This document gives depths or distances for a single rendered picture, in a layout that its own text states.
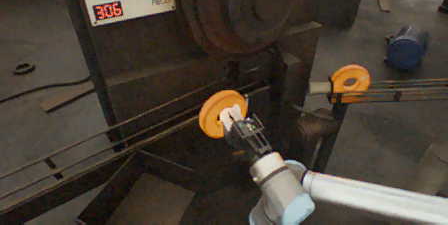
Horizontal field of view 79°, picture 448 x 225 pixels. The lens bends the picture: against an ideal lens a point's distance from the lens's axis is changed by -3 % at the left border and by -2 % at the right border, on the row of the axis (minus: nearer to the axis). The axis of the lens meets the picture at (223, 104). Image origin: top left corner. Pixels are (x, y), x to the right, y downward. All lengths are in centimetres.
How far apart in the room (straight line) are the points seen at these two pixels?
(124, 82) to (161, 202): 40
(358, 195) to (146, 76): 73
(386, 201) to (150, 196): 67
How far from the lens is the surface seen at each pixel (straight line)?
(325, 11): 374
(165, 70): 100
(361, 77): 131
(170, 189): 95
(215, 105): 79
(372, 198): 82
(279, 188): 69
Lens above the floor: 138
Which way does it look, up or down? 39 degrees down
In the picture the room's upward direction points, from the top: straight up
